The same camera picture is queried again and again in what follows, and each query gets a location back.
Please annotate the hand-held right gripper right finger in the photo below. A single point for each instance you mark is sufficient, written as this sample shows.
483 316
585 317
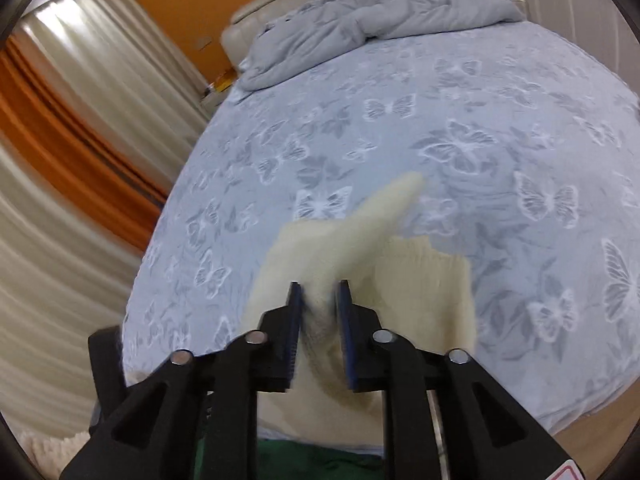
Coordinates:
345 330

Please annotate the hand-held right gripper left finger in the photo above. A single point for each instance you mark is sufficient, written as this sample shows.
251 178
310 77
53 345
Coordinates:
295 325

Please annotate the cream knit cardigan red buttons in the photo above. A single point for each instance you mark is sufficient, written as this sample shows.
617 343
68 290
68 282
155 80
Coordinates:
415 290

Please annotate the cream curtain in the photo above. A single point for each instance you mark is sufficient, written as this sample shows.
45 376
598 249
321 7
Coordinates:
100 60
60 285

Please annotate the cream fuzzy rug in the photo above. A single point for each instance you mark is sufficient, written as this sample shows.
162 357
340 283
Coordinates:
55 450

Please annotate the green sweater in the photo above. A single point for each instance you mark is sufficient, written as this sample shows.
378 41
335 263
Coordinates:
310 462

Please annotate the bed with butterfly print sheet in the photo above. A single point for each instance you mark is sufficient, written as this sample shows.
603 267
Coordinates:
400 125

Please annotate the orange curtain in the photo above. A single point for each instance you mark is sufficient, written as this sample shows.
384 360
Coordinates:
65 145

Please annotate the white nightstand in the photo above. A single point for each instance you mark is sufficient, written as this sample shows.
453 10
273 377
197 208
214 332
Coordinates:
217 99

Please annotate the yellow box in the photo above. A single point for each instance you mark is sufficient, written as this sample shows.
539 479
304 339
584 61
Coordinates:
225 80

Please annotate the beige padded headboard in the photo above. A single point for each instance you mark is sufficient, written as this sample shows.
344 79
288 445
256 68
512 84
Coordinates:
260 10

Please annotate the grey duvet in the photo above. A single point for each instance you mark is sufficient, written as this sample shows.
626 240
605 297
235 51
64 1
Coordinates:
380 10

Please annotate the wall socket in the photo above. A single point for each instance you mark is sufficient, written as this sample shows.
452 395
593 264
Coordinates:
203 42

